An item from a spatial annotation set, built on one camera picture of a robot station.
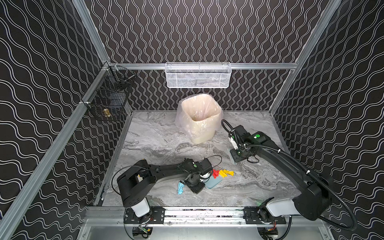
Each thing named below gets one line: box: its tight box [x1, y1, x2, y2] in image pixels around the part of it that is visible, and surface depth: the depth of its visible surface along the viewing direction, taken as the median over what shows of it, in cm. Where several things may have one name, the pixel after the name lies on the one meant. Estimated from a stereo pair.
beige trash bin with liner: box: [175, 93, 224, 145], surface depth 92 cm
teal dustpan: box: [204, 173, 224, 189], surface depth 87 cm
